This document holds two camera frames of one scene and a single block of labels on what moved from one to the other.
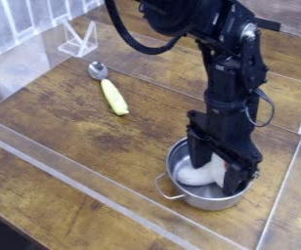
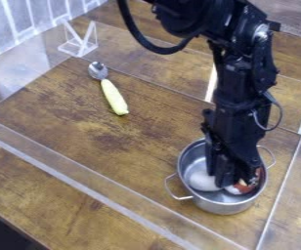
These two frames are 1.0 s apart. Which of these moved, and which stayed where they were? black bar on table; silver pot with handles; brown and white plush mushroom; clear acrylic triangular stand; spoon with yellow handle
Moved: brown and white plush mushroom; silver pot with handles
Stayed: spoon with yellow handle; black bar on table; clear acrylic triangular stand
